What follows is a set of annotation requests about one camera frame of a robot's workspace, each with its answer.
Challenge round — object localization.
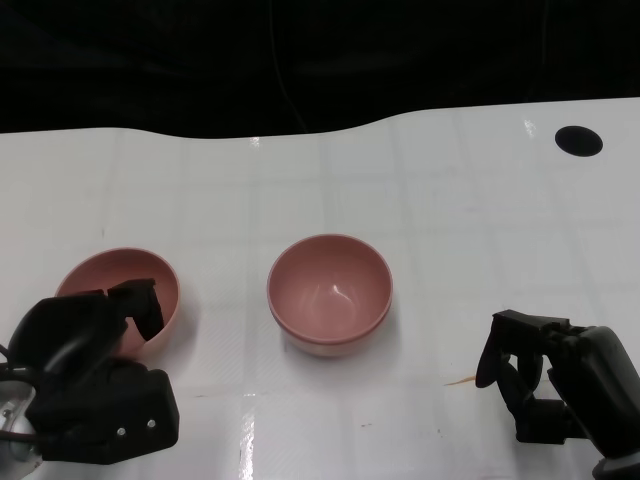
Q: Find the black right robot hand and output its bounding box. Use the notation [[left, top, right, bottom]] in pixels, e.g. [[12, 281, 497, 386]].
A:
[[474, 309, 640, 460]]

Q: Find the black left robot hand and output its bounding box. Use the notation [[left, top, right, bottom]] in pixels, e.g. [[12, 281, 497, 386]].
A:
[[7, 278, 166, 382]]

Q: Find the pink plastic bowl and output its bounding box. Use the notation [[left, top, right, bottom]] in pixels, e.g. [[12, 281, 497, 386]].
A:
[[53, 247, 181, 359], [266, 233, 395, 346], [272, 307, 392, 359]]

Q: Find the black round table cable hole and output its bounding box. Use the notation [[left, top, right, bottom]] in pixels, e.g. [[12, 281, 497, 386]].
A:
[[554, 125, 604, 158]]

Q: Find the thin dark hanging cable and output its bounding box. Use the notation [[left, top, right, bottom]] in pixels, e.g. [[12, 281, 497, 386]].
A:
[[271, 0, 307, 134]]

